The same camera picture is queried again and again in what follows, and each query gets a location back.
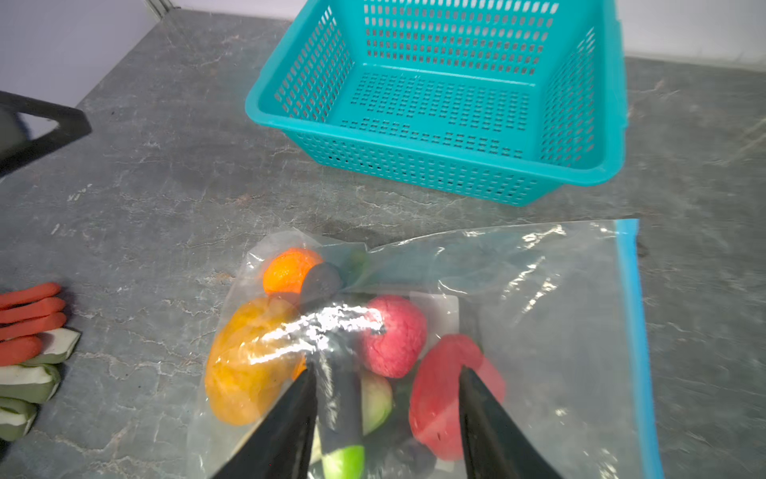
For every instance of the yellow orange mango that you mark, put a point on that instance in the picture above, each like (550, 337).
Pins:
(251, 360)

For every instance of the white radish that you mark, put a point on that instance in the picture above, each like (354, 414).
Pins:
(351, 405)

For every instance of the clear zip top bag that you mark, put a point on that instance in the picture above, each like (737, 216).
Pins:
(504, 352)

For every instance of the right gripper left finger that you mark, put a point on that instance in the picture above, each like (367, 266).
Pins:
(281, 446)

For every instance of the red white work glove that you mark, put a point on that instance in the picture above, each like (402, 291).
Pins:
(34, 342)

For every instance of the pink red round fruit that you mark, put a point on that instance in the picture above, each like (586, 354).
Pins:
(397, 336)

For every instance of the teal plastic basket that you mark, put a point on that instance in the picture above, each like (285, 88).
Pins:
(503, 101)

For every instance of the small red pepper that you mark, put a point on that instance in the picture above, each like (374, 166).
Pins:
(434, 401)

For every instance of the small orange fruit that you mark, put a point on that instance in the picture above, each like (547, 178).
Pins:
(288, 271)

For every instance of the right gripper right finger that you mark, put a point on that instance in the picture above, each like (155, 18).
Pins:
(494, 446)

